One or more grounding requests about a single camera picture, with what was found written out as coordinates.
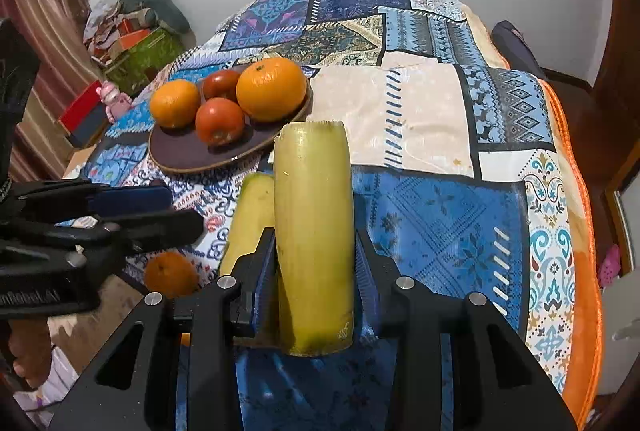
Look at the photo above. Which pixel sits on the red tomato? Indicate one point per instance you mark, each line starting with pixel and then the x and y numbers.
pixel 220 83
pixel 220 121

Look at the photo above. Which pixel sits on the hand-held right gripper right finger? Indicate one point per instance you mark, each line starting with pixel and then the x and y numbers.
pixel 367 283

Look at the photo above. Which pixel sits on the yellow sugarcane piece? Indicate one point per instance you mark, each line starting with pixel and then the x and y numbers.
pixel 250 221
pixel 315 236

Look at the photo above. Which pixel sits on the green storage box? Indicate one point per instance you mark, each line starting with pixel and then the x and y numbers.
pixel 142 58

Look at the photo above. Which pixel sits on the red box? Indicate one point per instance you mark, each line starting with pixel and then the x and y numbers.
pixel 80 113

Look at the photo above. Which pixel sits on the pink slipper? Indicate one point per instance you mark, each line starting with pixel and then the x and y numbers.
pixel 608 266

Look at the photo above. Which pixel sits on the medium orange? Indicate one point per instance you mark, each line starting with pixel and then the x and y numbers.
pixel 174 103

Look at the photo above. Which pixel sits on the grey bag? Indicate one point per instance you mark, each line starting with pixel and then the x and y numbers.
pixel 520 48

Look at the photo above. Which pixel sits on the orange cardboard box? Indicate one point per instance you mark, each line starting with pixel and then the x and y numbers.
pixel 134 27

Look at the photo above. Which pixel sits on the patchwork printed blanket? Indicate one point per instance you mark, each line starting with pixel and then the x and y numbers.
pixel 440 211

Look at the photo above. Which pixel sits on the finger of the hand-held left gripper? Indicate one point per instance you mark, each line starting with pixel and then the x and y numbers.
pixel 132 201
pixel 160 228

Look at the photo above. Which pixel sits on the person's left hand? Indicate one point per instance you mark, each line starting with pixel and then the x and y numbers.
pixel 30 353

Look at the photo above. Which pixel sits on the pink toy rabbit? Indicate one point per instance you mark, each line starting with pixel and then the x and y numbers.
pixel 114 98

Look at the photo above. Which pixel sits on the grey green pillow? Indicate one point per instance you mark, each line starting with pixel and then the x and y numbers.
pixel 160 3

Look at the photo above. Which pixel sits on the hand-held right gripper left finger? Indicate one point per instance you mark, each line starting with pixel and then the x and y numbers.
pixel 265 283

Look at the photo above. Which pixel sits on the large orange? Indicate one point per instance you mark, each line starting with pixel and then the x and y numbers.
pixel 271 86

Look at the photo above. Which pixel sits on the dark cloth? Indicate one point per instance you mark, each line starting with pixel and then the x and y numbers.
pixel 17 101

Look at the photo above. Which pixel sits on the purple round plate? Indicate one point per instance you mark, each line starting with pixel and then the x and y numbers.
pixel 180 153

